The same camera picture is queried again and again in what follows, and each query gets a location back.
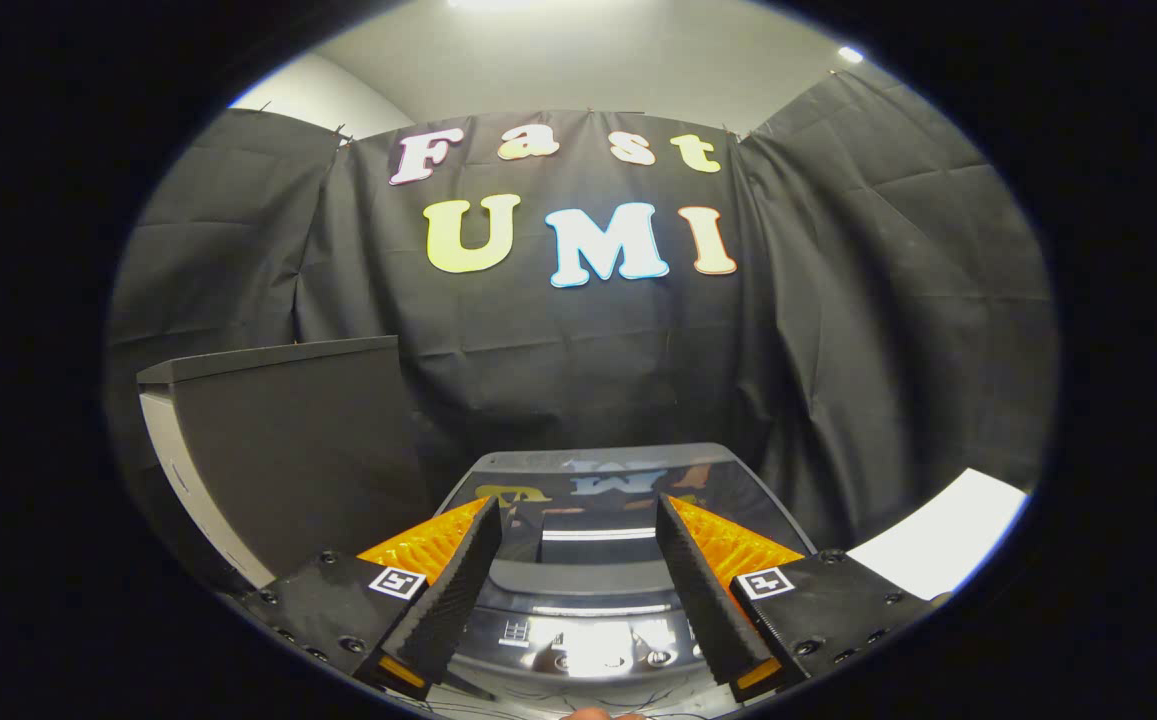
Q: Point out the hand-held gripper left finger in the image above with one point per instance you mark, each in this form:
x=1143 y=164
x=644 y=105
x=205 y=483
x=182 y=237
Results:
x=448 y=590

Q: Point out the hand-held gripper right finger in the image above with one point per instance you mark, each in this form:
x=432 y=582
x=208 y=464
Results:
x=703 y=595

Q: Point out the dark washing machine lid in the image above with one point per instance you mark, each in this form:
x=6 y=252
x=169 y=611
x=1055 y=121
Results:
x=588 y=480

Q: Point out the dark cabinet with beige door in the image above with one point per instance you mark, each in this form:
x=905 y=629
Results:
x=288 y=450

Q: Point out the black backdrop cloth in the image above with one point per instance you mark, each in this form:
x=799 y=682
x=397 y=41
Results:
x=868 y=300

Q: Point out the small ceiling light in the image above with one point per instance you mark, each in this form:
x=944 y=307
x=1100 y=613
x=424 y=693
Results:
x=850 y=54

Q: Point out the large ceiling light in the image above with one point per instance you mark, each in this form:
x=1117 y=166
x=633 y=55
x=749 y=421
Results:
x=498 y=4

